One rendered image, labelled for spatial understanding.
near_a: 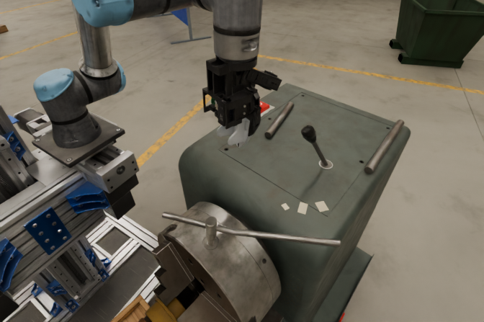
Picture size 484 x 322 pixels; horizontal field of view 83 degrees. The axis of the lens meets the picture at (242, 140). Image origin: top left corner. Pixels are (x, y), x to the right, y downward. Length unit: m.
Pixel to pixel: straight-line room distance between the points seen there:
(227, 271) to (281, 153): 0.34
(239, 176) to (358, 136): 0.40
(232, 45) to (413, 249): 2.09
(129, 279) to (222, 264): 1.25
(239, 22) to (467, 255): 2.32
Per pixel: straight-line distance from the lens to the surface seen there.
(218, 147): 0.79
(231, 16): 0.42
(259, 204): 0.66
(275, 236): 0.53
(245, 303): 0.63
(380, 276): 2.13
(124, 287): 1.80
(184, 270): 0.70
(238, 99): 0.47
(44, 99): 1.03
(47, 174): 1.18
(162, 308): 0.70
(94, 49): 0.96
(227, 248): 0.61
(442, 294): 2.26
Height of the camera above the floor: 1.76
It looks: 39 degrees down
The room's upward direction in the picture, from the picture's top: straight up
